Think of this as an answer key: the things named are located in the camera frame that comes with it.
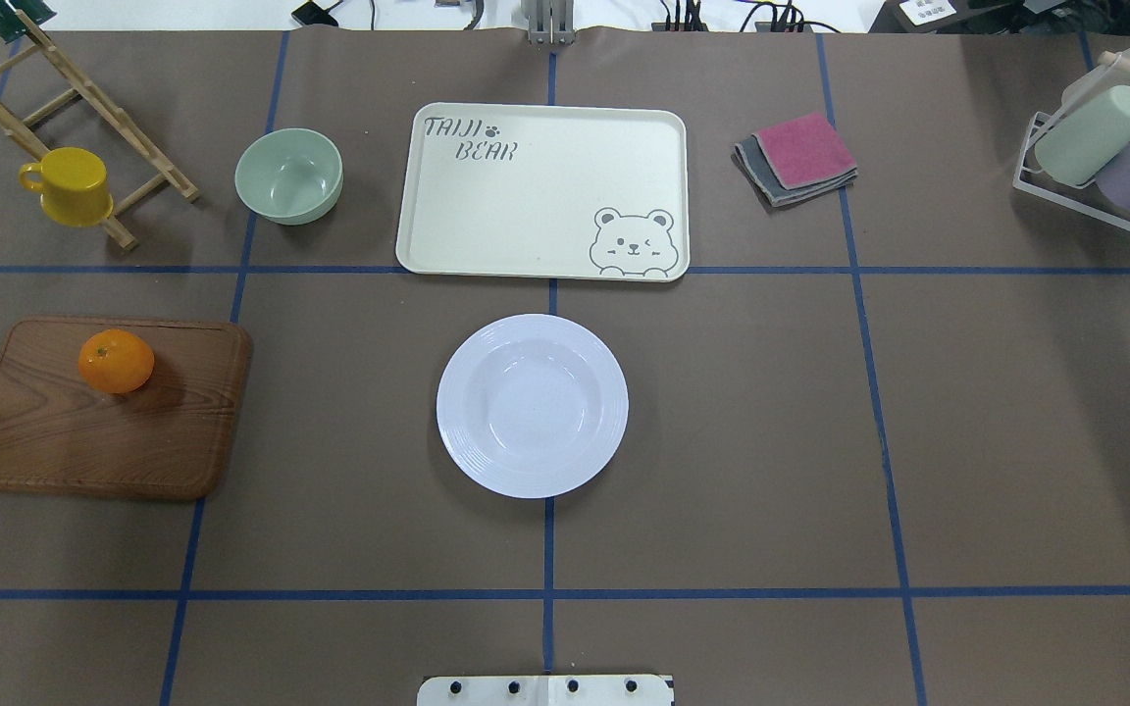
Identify pink and grey cloths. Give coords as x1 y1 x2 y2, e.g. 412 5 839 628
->
735 112 859 207

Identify orange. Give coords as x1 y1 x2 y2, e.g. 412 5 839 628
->
77 328 156 394

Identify green bowl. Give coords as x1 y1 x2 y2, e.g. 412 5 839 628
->
233 127 344 227

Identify aluminium frame post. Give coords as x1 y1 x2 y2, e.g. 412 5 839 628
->
521 0 577 46

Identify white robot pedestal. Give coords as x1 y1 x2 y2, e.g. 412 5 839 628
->
416 674 676 705

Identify green cup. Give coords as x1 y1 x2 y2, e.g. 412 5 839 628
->
1033 85 1130 186

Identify white plate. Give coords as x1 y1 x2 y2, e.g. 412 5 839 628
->
436 314 631 499

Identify wooden dish rack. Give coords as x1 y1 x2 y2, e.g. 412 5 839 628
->
0 10 201 250

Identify wooden cutting board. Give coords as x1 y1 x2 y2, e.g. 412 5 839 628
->
0 316 254 502

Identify yellow mug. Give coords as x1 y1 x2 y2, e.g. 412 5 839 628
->
18 146 114 227

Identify small black device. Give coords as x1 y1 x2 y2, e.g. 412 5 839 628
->
290 1 342 27

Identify white cup rack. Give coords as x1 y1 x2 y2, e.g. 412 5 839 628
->
1012 49 1130 232

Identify dark green mug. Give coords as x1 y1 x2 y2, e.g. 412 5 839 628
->
0 0 57 43

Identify cream bear tray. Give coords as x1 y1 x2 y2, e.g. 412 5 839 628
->
396 102 692 282

